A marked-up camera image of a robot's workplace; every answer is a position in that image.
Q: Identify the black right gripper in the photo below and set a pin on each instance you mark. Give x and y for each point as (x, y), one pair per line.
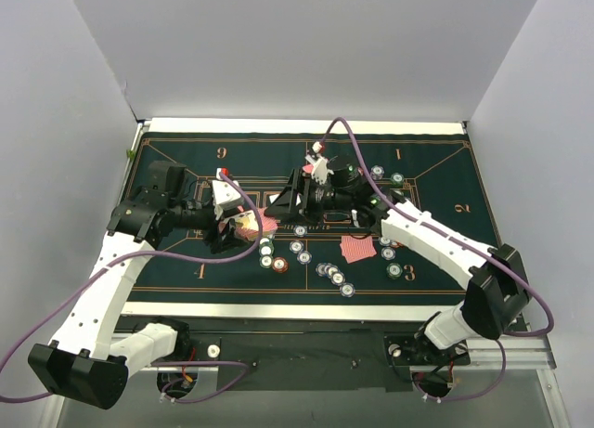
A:
(305, 194)

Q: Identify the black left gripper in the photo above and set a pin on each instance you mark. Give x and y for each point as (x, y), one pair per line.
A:
(215, 225)

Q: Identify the red playing card deck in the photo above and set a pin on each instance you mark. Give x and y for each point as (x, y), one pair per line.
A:
(247, 227)

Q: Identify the red poker chip stack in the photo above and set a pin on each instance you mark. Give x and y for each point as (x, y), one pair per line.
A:
(280, 265)

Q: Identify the blue chip stack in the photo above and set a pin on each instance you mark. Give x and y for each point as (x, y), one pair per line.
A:
(377, 172)

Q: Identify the green poker chip stack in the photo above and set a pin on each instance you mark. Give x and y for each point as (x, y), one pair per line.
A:
(394, 271)

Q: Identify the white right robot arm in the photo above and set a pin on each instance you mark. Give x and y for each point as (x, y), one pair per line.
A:
(495, 291)

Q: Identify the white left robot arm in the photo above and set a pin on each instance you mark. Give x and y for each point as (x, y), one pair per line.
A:
(81, 361)

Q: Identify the green poker table mat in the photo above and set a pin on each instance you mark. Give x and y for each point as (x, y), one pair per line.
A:
(441, 177)

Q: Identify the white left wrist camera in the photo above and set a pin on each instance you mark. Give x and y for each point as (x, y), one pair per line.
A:
(226, 199)

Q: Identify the aluminium mounting rail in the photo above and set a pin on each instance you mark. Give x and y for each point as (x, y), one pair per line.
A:
(347, 345)

